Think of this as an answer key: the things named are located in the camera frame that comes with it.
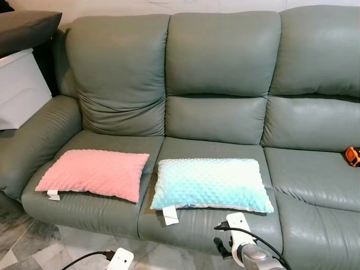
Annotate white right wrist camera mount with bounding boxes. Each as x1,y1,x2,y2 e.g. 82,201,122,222
226,212,254,248

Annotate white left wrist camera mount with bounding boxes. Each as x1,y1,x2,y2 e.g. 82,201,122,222
107,247,134,270

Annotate teal dotted pillow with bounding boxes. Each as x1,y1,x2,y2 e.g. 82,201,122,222
150,158,275,226

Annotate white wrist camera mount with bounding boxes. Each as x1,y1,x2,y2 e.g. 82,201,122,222
226,212,254,248
107,247,134,270

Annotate long black left arm cable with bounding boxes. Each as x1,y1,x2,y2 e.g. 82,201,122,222
61,250,116,270

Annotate pink dotted pillow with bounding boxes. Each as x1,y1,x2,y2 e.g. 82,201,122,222
35,149,150,204

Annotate green leather sofa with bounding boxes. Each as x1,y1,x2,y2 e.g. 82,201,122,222
0,4,360,270

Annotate orange black tape measure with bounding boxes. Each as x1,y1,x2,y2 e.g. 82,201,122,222
344,146,360,168

